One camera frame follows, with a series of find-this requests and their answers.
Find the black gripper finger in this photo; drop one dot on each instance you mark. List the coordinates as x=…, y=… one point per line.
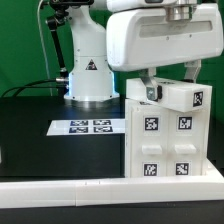
x=153, y=89
x=192, y=70

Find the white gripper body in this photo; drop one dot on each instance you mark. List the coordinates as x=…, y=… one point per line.
x=140, y=35

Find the white cabinet door with tag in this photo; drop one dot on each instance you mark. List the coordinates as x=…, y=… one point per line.
x=187, y=135

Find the white cabinet body box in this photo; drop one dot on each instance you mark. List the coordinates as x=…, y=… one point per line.
x=130, y=106

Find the white cabinet top block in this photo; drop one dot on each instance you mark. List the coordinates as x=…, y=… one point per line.
x=176, y=95

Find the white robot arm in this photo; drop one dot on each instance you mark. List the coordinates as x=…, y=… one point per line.
x=90, y=79

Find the white base tag plate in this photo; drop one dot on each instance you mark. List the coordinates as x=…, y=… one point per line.
x=86, y=127

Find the white L-shaped obstacle fence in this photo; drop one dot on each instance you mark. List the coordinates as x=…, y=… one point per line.
x=209, y=186

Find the black camera stand pole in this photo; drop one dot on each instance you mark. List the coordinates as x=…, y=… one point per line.
x=56, y=40

